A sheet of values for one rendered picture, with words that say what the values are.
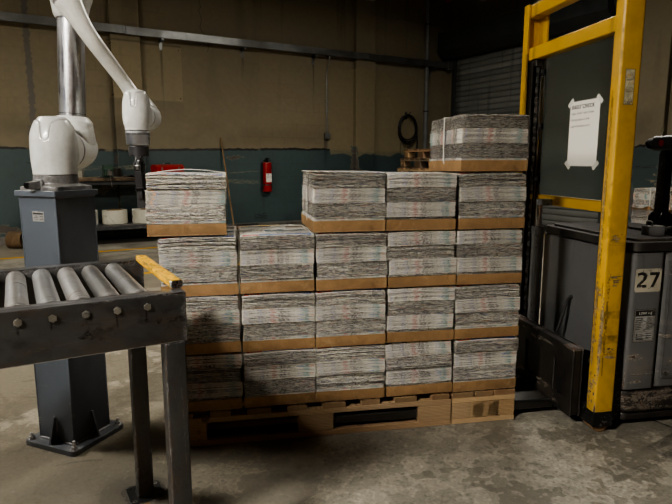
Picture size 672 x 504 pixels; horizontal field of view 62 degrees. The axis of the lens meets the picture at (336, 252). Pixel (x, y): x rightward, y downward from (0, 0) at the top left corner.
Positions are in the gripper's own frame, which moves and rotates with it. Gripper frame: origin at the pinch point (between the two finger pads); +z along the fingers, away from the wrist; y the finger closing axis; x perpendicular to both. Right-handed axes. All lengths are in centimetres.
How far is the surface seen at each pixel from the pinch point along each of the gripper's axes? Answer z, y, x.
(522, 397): 88, -14, -159
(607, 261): 24, -37, -178
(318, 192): -3, -18, -68
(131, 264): 17, -50, -4
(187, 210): 3.2, -18.6, -18.9
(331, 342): 57, -19, -72
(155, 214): 4.5, -18.7, -7.6
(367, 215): 6, -18, -87
